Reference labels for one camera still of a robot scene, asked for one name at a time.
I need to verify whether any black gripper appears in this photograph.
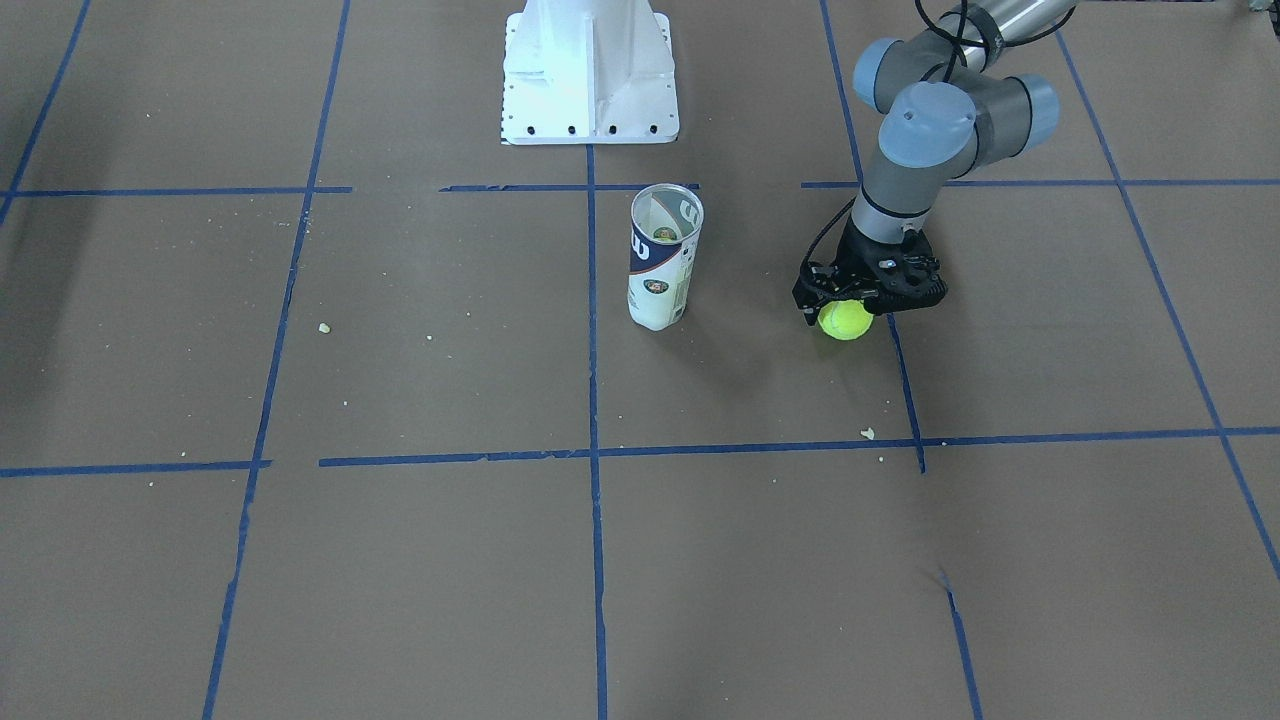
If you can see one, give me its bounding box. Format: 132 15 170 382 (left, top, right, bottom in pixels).
837 219 927 283

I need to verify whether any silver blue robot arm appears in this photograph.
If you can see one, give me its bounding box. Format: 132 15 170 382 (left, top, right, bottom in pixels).
835 1 1075 291

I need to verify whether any clear tennis ball can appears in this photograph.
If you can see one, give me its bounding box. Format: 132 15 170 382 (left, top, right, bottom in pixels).
628 183 705 331

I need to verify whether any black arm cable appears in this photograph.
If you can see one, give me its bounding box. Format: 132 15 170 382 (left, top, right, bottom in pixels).
800 0 1082 301

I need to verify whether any white pillar with base plate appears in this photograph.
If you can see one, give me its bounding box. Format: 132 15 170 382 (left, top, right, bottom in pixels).
500 1 681 146

